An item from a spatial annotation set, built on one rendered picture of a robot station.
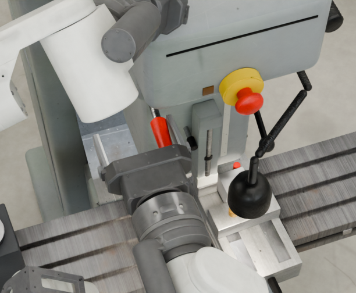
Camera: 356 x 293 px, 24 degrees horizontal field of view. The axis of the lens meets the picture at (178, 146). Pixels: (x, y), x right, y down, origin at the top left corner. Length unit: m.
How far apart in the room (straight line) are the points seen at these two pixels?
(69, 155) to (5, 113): 1.43
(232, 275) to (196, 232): 0.07
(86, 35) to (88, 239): 1.18
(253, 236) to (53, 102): 0.58
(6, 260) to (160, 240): 0.76
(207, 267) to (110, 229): 0.96
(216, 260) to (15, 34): 0.39
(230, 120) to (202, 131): 0.09
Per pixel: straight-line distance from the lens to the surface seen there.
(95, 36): 0.82
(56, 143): 2.20
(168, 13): 1.00
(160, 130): 1.18
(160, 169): 1.13
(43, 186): 2.92
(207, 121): 1.39
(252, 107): 1.14
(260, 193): 1.36
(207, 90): 1.16
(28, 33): 0.82
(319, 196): 2.03
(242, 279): 1.05
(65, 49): 0.82
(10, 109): 0.83
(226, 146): 1.55
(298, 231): 1.98
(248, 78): 1.14
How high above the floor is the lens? 2.68
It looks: 57 degrees down
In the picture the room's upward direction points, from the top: straight up
